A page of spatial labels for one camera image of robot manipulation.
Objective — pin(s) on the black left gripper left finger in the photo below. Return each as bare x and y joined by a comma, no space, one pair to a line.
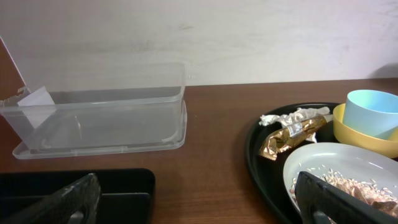
83,195

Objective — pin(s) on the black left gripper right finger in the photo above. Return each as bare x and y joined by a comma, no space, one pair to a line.
320,202

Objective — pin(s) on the yellow bowl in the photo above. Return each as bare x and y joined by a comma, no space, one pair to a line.
346,135

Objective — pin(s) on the gold snack wrapper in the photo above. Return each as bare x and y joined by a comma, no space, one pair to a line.
291,136

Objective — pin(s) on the white tissue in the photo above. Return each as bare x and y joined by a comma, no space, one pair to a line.
297,116

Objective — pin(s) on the light blue cup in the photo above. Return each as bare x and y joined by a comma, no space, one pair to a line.
371,112

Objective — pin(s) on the black rectangular tray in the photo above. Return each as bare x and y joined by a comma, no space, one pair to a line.
127,195

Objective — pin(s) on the grey plate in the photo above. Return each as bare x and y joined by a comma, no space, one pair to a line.
335,152

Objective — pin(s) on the food scraps on plate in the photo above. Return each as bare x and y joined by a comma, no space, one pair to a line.
363,180

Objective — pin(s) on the clear plastic bin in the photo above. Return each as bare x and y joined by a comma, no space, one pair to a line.
139,110

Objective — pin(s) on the white label on bin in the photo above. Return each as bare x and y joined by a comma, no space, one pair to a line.
37,106

